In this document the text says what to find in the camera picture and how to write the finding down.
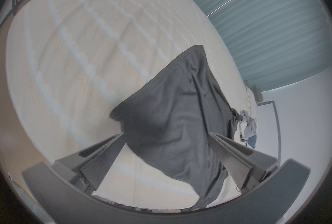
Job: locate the white printed pillow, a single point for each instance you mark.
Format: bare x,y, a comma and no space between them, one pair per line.
251,103

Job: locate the black T-shirt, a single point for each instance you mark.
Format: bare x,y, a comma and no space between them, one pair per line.
168,114

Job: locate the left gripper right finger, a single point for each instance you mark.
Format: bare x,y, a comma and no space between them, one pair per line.
233,163

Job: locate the grey bedside table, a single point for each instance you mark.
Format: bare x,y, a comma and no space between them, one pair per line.
259,94

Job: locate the pile of clothes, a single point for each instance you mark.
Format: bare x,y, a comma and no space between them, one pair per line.
250,129

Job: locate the bed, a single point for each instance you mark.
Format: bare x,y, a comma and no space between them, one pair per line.
90,49

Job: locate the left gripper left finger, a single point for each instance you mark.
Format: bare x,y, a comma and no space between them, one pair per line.
99,166

